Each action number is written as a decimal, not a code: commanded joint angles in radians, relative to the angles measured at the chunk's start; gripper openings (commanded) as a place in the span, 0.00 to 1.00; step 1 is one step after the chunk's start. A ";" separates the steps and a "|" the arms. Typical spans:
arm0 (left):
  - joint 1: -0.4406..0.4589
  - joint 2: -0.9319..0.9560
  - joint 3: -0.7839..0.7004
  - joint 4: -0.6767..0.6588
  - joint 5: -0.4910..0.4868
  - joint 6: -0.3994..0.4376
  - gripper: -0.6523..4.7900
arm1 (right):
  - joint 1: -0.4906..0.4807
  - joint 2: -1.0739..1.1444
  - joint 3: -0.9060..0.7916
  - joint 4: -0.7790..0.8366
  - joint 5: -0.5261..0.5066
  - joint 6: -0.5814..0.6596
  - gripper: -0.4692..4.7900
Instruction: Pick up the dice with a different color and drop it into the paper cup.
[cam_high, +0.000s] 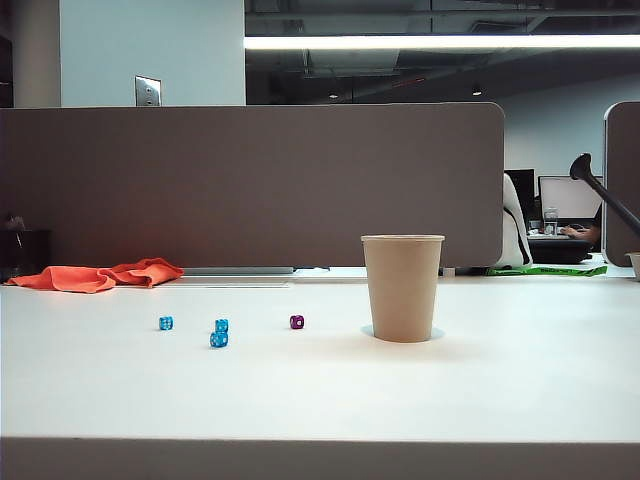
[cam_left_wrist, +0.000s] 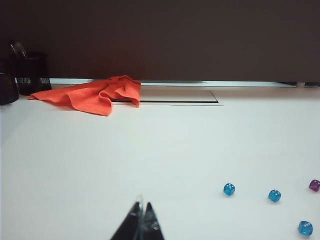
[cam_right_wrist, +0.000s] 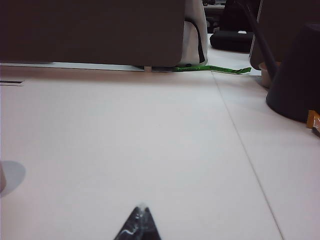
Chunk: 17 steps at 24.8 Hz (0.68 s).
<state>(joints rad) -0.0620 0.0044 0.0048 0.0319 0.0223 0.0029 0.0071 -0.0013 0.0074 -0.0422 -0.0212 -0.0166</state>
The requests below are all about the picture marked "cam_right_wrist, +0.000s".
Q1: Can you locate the black flat bag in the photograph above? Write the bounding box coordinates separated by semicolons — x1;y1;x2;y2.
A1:
209;30;255;52

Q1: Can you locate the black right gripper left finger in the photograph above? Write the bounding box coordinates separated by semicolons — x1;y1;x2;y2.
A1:
113;204;144;240

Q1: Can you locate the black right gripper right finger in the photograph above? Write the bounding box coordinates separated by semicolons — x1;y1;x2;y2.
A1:
142;205;162;240

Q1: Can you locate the large brown desk divider panel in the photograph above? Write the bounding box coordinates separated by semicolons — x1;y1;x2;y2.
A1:
0;0;186;67

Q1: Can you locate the orange snack packet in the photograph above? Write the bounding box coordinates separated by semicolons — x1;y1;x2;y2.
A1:
306;109;320;138

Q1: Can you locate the green tape strip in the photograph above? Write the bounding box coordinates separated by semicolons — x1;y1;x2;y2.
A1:
173;64;252;75

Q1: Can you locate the white desk cable flap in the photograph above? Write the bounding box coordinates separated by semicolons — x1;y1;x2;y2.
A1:
0;79;25;87

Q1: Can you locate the beige paper bowl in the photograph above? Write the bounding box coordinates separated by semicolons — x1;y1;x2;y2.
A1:
258;62;276;89

